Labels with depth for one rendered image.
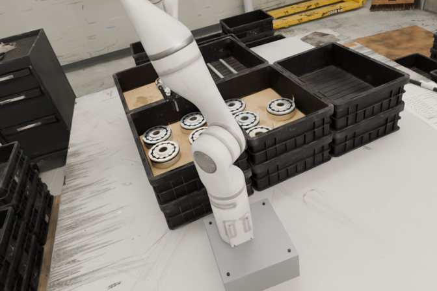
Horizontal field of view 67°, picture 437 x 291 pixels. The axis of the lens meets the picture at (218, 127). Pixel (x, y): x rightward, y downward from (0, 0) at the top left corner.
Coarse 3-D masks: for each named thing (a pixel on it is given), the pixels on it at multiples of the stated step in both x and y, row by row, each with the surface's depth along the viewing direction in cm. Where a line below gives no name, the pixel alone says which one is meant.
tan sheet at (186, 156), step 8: (176, 128) 124; (176, 136) 120; (184, 136) 119; (184, 144) 116; (184, 152) 112; (184, 160) 108; (192, 160) 108; (152, 168) 108; (160, 168) 107; (168, 168) 107
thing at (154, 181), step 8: (176, 96) 124; (160, 104) 121; (136, 112) 119; (128, 120) 116; (136, 136) 107; (136, 144) 103; (144, 160) 98; (144, 168) 93; (176, 168) 91; (184, 168) 90; (192, 168) 92; (152, 176) 90; (160, 176) 89; (168, 176) 90; (176, 176) 91; (152, 184) 90; (160, 184) 90
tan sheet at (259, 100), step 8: (248, 96) 134; (256, 96) 133; (264, 96) 132; (272, 96) 131; (280, 96) 130; (248, 104) 129; (256, 104) 128; (264, 104) 128; (256, 112) 124; (264, 112) 123; (296, 112) 119; (264, 120) 119; (272, 120) 118; (288, 120) 116
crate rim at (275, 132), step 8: (272, 64) 131; (248, 72) 129; (280, 72) 125; (224, 80) 128; (296, 80) 118; (304, 88) 113; (320, 96) 107; (328, 104) 103; (320, 112) 100; (328, 112) 101; (296, 120) 99; (304, 120) 99; (312, 120) 100; (240, 128) 101; (280, 128) 97; (288, 128) 98; (296, 128) 99; (248, 136) 97; (256, 136) 96; (264, 136) 96; (272, 136) 97; (248, 144) 97; (256, 144) 96
